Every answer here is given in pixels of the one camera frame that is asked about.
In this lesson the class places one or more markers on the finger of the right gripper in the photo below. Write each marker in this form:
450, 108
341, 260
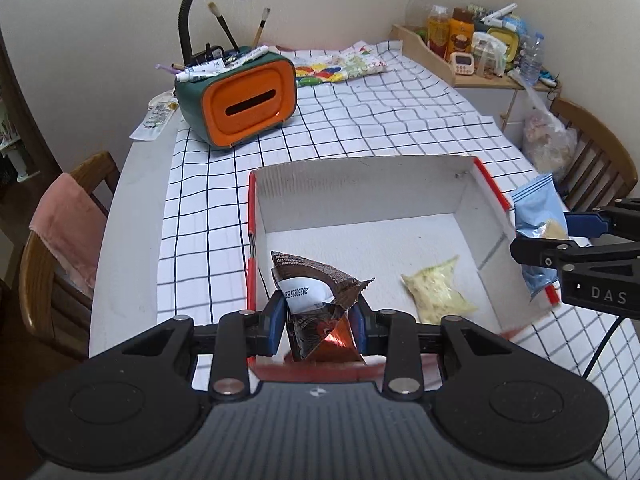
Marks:
621, 219
548, 253

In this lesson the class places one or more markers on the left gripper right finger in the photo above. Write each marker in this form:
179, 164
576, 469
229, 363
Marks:
392, 334

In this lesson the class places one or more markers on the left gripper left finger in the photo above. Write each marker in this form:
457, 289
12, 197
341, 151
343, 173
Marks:
236, 338

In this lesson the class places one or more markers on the blue snack bag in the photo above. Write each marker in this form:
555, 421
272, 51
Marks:
539, 213

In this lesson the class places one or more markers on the pale yellow snack bag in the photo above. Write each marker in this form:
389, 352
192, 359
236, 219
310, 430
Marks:
433, 295

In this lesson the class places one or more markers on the brown orange snack bag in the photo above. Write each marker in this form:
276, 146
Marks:
318, 299

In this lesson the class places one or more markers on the right wooden chair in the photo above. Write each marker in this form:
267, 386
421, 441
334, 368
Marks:
602, 170

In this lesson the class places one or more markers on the wooden chair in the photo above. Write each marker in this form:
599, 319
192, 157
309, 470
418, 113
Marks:
602, 170
53, 309

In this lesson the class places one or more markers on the white checked tablecloth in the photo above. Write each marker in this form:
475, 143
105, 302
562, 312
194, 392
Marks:
205, 247

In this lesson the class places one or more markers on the clear plastic bag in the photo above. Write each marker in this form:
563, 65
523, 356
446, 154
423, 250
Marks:
548, 145

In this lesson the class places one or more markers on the red cardboard box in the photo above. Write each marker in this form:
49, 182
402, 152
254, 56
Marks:
377, 218

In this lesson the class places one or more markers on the left wooden chair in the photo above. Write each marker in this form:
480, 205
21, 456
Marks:
53, 309

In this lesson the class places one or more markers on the clear water bottle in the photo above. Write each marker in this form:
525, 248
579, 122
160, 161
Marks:
532, 58

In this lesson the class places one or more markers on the pink towel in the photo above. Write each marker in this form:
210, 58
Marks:
71, 226

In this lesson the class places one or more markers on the white kitchen timer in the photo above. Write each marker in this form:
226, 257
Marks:
462, 63

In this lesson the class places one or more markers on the orange green tissue box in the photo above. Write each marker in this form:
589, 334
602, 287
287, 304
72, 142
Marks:
229, 109

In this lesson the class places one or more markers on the white paper packet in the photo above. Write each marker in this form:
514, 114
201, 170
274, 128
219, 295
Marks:
160, 111

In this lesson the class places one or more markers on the orange juice bottle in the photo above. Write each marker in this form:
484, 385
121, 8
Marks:
438, 30

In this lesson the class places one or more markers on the calligraphy brush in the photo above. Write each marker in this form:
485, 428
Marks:
260, 28
213, 9

